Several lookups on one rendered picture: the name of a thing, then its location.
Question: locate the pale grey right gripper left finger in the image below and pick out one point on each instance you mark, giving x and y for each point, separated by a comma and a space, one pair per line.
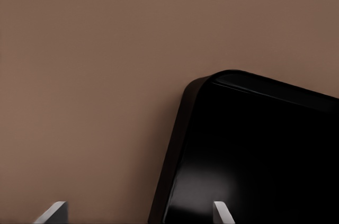
56, 214

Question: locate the black storage box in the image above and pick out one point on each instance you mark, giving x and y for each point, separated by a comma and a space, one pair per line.
259, 150

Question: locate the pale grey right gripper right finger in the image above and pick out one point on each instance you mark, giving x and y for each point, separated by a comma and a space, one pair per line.
222, 214

